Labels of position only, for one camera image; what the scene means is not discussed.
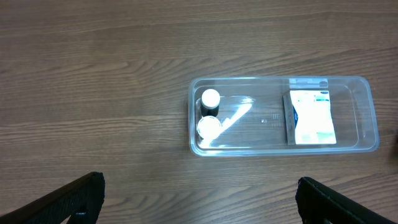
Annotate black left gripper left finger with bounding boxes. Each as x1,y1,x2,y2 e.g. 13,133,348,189
1,172,105,223

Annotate clear plastic container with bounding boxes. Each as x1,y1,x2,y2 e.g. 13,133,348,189
188,76,379,157

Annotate white Hansaplast plaster box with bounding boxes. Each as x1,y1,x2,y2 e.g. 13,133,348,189
283,90,336,145

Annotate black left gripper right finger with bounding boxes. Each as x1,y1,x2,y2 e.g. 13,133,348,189
295,177,395,224

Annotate black bottle white cap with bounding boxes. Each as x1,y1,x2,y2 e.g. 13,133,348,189
200,89,221,117

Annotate orange Redoxon tube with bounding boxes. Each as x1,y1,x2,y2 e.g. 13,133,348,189
197,116,222,140

